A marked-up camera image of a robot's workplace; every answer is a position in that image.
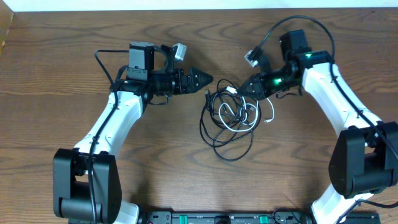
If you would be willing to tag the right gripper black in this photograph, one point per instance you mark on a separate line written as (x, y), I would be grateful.
(260, 91)

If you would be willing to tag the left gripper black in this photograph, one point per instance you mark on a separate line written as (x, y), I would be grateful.
(192, 83)

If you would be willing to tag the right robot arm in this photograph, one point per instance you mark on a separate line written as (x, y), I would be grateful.
(364, 160)

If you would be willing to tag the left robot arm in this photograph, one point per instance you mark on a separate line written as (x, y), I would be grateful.
(86, 183)

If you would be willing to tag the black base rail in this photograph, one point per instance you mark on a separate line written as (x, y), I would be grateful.
(161, 217)

